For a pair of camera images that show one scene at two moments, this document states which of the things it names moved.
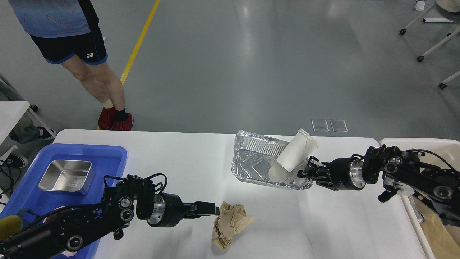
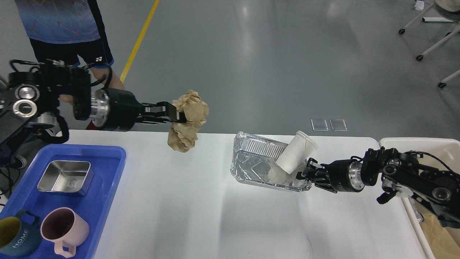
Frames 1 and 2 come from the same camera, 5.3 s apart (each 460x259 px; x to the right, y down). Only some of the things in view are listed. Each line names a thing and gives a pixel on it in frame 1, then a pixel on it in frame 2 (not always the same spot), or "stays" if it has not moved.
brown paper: (233, 218) → (182, 136)
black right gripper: (346, 173) stays
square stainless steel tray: (68, 175) stays
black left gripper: (168, 210) → (118, 110)
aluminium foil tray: (254, 159) stays
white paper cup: (302, 146) stays
